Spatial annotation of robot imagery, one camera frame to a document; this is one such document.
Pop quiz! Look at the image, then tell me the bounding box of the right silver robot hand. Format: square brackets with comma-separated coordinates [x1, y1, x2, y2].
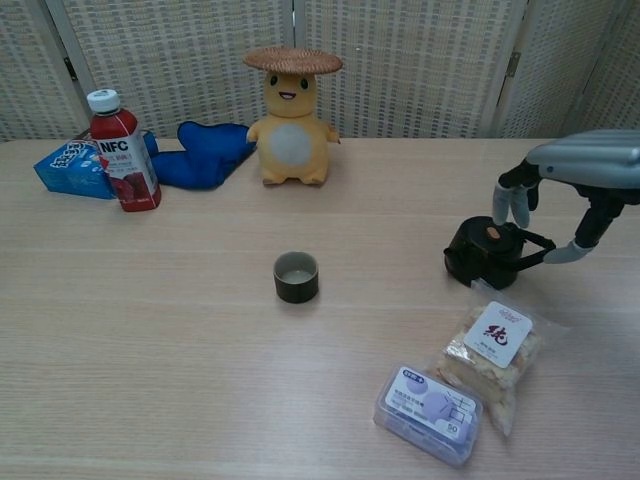
[491, 130, 640, 265]

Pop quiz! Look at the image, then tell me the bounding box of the round woven rattan coaster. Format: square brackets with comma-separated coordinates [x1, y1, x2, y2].
[242, 46, 344, 76]

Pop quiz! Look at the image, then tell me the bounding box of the small dark ceramic cup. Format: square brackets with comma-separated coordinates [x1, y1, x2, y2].
[272, 251, 320, 304]

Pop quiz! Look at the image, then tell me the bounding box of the yellow plush toy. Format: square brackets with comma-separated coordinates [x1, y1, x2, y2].
[246, 69, 342, 187]

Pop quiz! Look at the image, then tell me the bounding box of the blue cloth pouch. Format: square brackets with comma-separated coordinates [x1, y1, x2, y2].
[142, 121, 259, 192]

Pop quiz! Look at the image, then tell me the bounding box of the blue cookie box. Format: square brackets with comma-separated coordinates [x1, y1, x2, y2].
[33, 130, 117, 201]

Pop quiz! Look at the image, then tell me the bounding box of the clear snack bag white label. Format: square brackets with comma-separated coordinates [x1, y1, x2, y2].
[430, 279, 544, 437]

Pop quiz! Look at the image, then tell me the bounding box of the woven folding screen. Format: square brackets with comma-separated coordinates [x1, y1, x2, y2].
[0, 0, 640, 144]

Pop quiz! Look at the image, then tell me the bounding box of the black teapot with handle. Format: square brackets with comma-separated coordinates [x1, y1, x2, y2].
[442, 214, 557, 291]

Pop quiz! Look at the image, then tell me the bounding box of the red NFC juice bottle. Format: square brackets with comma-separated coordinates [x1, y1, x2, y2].
[86, 88, 163, 213]

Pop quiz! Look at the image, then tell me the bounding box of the clear floss box purple label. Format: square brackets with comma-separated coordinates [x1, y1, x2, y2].
[373, 363, 484, 468]

